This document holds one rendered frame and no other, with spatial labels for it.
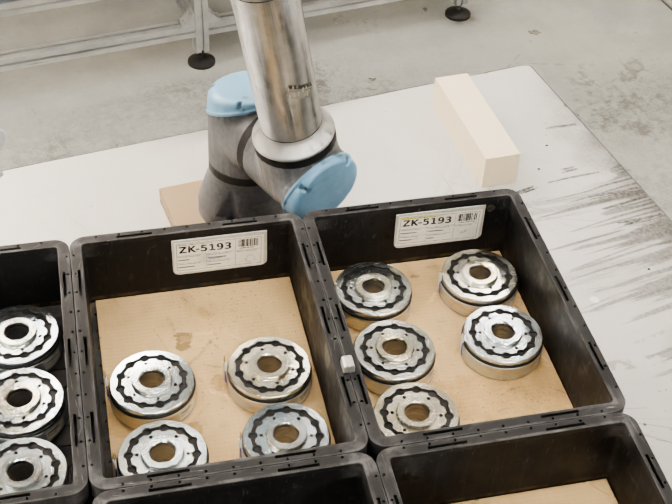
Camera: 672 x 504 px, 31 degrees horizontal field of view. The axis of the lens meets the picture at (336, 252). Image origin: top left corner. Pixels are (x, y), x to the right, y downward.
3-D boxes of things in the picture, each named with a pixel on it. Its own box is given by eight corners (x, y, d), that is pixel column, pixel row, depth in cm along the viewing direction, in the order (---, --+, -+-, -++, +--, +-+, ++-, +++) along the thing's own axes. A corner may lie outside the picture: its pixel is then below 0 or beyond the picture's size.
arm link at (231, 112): (256, 123, 189) (257, 50, 180) (307, 167, 181) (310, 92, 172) (191, 149, 183) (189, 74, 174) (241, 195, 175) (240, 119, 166)
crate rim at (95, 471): (70, 251, 153) (68, 237, 152) (299, 225, 159) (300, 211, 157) (92, 506, 125) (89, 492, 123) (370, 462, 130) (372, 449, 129)
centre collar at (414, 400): (391, 402, 143) (391, 398, 142) (430, 396, 144) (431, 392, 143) (401, 434, 139) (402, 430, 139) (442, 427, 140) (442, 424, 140)
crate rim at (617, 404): (300, 225, 159) (300, 211, 157) (514, 200, 164) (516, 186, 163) (371, 462, 130) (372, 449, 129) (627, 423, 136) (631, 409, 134)
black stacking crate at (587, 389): (300, 277, 165) (301, 215, 158) (504, 252, 171) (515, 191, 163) (367, 513, 137) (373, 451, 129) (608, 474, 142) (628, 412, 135)
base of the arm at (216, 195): (184, 189, 191) (182, 139, 185) (270, 166, 197) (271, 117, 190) (220, 247, 181) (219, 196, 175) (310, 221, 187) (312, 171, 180)
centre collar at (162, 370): (132, 367, 145) (131, 363, 145) (172, 365, 146) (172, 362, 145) (130, 398, 142) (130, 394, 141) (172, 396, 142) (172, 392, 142)
